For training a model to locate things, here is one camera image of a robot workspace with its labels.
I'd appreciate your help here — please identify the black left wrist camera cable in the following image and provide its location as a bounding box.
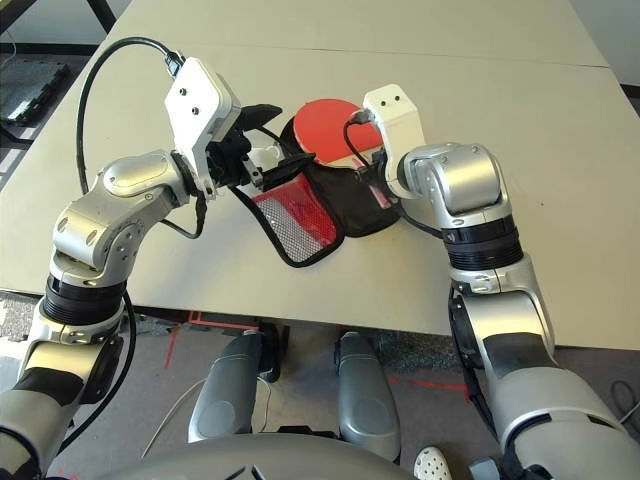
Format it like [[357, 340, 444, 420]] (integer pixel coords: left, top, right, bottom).
[[77, 37, 206, 239]]

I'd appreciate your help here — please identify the black framed side table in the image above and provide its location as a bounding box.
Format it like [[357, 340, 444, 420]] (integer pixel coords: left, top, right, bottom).
[[0, 0, 121, 56]]

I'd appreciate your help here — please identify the red ping-pong paddle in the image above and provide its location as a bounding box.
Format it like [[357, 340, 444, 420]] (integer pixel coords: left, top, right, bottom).
[[292, 98, 396, 209]]

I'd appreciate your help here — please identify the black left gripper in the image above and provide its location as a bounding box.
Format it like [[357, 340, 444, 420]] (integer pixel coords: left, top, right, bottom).
[[207, 103, 316, 191]]

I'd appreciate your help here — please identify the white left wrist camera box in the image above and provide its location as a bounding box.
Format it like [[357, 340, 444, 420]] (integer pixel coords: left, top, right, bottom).
[[164, 57, 242, 194]]

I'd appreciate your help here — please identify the white floor cable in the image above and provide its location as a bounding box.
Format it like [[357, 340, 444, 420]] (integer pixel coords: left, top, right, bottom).
[[142, 377, 274, 459]]

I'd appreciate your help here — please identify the grey robot right leg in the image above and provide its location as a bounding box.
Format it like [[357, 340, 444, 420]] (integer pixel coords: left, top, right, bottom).
[[333, 332, 401, 461]]

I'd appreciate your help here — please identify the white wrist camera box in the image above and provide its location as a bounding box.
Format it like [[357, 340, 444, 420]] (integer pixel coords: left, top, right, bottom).
[[164, 57, 242, 194], [362, 84, 426, 199]]

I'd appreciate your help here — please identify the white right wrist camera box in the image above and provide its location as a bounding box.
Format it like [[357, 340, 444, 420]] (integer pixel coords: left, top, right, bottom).
[[362, 84, 426, 199]]

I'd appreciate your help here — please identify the grey white plush keychain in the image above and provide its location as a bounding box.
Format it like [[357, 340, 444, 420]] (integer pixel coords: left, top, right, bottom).
[[249, 144, 281, 169]]

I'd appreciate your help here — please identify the grey robot left leg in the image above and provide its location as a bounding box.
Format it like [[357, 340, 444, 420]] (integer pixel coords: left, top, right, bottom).
[[188, 332, 266, 444]]

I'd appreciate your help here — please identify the grey robot leg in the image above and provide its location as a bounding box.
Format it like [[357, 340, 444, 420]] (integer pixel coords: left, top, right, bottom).
[[333, 332, 401, 461], [188, 332, 266, 444]]

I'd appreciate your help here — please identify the dark foam floor mat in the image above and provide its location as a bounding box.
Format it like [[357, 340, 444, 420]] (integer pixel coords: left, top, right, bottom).
[[0, 54, 69, 126]]

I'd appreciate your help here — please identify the speckled puzzle floor mat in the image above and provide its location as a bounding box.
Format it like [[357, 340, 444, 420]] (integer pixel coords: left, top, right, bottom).
[[0, 289, 49, 346], [374, 332, 456, 364]]

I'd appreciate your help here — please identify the grey robot torso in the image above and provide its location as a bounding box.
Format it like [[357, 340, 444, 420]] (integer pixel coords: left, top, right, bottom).
[[107, 432, 416, 480]]

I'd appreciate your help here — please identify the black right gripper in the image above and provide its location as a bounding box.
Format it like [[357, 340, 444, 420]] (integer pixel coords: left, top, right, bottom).
[[355, 152, 386, 187]]

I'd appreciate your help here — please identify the black red mesh paddle case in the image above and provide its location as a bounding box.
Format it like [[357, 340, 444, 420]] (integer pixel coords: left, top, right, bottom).
[[234, 117, 401, 269]]

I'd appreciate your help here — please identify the white perforated shoe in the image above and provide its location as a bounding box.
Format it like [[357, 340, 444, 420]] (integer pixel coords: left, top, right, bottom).
[[413, 446, 459, 480]]

